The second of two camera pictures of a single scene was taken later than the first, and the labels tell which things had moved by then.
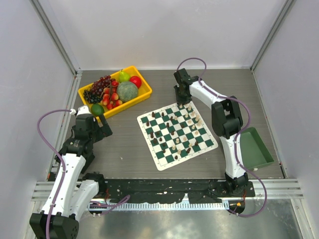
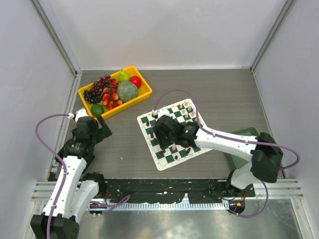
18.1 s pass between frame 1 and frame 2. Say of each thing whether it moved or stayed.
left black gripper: stayed
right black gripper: moved
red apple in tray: stayed
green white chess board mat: stayed
